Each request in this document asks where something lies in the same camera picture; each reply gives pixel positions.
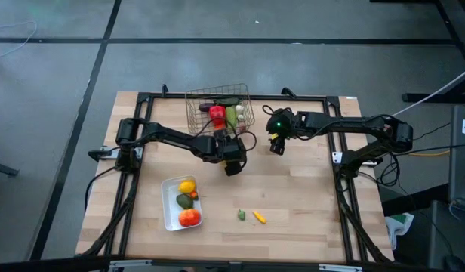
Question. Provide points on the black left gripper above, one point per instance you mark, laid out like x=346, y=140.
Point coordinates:
x=232, y=149

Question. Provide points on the yellow lemon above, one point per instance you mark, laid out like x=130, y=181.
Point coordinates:
x=187, y=186

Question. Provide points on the black aluminium table frame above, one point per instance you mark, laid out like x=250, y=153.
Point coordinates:
x=132, y=196

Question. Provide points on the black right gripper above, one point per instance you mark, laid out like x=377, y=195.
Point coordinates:
x=281, y=122

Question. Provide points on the red bell pepper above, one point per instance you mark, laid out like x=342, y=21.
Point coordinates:
x=217, y=114

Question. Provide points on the grey cabinet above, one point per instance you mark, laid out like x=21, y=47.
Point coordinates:
x=459, y=170

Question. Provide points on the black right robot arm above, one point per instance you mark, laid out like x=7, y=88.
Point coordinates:
x=349, y=122

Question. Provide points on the black metal foot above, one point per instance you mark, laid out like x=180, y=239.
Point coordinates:
x=4, y=168

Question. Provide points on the black metal bar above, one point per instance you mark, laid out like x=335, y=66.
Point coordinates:
x=413, y=200

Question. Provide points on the silver mounting plate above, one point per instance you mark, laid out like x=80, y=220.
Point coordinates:
x=138, y=152
x=337, y=157
x=370, y=162

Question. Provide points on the light green cucumber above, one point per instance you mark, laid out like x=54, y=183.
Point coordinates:
x=231, y=117

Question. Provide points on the white green bag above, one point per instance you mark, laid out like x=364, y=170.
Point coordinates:
x=400, y=226

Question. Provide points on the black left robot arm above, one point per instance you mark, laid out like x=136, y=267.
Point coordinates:
x=172, y=136

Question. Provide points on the dark purple eggplant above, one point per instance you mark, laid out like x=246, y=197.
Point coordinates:
x=206, y=107

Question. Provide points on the white garlic bulb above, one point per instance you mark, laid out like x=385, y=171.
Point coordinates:
x=239, y=109

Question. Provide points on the yellow chili pepper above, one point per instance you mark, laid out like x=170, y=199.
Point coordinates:
x=259, y=217

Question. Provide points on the small white green vegetable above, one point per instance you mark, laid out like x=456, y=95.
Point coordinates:
x=241, y=118

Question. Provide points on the small green bell pepper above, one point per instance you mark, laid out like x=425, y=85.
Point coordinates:
x=241, y=215

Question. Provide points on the dark green avocado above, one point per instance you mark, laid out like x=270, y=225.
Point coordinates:
x=184, y=201

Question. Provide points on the black metal stand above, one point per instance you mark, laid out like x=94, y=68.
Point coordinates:
x=436, y=98

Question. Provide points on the white plastic tray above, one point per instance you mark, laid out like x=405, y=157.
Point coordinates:
x=170, y=211

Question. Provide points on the orange red peach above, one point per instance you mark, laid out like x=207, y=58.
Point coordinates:
x=189, y=217

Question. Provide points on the silver aluminium bar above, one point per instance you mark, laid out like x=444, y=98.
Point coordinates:
x=130, y=263
x=340, y=268

